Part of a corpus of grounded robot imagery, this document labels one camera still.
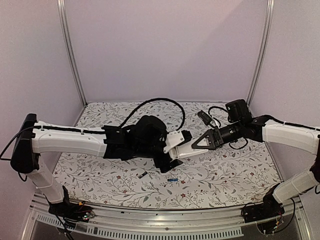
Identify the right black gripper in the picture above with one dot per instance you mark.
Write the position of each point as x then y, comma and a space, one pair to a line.
217, 138

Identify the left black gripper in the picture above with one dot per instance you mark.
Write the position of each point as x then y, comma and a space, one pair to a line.
160, 164

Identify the blue battery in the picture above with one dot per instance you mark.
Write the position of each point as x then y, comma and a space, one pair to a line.
172, 180

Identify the black battery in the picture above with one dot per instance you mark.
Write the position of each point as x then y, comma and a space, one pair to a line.
142, 175

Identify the white remote control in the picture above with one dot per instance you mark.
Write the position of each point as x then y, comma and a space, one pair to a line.
185, 151

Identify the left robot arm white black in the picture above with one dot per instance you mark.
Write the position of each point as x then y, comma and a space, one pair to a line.
148, 138

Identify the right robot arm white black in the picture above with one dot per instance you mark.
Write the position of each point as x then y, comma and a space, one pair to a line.
266, 128

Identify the floral table mat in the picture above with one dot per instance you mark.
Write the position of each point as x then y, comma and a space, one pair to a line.
235, 174

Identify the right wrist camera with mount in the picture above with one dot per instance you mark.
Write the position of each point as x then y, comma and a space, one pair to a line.
207, 120

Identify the right aluminium frame post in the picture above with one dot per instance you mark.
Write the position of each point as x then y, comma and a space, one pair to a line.
262, 50

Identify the aluminium frame post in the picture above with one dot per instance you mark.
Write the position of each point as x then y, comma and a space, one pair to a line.
62, 11
262, 50

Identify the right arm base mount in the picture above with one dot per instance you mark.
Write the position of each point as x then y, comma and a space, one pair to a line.
267, 218

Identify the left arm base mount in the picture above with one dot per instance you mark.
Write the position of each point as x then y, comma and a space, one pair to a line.
74, 212

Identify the perforated white cable duct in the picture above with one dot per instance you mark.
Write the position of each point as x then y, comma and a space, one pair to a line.
140, 234

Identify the front aluminium rail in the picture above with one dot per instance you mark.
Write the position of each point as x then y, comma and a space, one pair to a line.
125, 218

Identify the left aluminium frame post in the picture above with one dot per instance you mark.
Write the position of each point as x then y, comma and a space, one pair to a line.
62, 11

